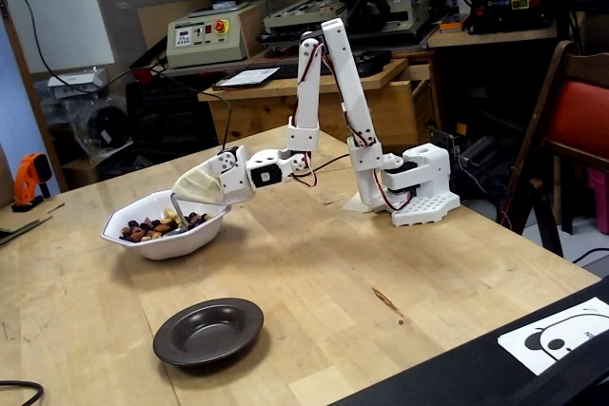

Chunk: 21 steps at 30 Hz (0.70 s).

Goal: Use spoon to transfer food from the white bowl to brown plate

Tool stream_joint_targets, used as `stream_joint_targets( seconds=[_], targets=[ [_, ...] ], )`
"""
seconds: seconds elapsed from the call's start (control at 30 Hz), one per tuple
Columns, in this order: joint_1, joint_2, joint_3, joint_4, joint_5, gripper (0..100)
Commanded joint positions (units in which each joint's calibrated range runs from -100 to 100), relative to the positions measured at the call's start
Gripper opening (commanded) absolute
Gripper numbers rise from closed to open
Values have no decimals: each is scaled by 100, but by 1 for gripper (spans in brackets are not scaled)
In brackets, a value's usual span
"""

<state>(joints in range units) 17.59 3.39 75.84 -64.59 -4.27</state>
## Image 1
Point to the wooden chair red cushion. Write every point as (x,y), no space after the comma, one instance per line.
(580,111)

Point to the beige tape patch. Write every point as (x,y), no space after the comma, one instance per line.
(354,205)

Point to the green circuit board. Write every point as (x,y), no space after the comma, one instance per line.
(445,140)

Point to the pink plastic object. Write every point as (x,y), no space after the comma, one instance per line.
(599,201)

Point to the orange flat item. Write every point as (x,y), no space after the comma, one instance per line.
(452,25)

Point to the wooden workbench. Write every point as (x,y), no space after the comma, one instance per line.
(266,111)

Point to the beige control box red button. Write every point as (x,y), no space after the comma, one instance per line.
(204,52)

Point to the orange and black hand tool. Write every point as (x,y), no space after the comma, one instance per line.
(28,170)

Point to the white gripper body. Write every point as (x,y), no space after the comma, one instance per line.
(234,183)

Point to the dark brown plate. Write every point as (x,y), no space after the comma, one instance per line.
(209,344)

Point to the black keyboard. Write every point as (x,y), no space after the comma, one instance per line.
(285,71)

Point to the black case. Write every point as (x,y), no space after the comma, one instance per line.
(452,377)

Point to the wooden shelf board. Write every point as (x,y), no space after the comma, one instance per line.
(499,39)

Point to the black power adapter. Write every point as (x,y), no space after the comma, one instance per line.
(478,149)

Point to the bent metal spoon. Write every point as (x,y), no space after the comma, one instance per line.
(178,210)

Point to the white moving gripper finger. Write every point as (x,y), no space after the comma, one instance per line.
(227,161)

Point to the mixed nuts pile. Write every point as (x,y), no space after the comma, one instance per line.
(147,230)

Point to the white panda card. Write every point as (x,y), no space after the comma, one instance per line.
(518,344)

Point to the dark flat metal strip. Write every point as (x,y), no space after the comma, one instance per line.
(24,227)

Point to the white robot arm with base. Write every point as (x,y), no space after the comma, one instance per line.
(345,78)

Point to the white small box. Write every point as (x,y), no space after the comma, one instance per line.
(76,80)

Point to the black plastic crate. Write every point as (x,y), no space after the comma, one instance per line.
(162,116)

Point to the beige masking tape wrap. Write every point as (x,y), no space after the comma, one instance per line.
(197,187)

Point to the black controller device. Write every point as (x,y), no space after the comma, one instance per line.
(378,61)

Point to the wooden easel leg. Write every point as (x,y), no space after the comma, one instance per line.
(35,106)

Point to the white octagonal bowl blue rim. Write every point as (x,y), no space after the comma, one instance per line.
(181,246)

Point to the clear plastic bag black item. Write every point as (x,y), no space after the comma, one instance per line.
(107,128)

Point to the white printed paper sheet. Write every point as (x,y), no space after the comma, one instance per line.
(247,77)

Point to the white board panel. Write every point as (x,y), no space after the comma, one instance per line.
(57,6)

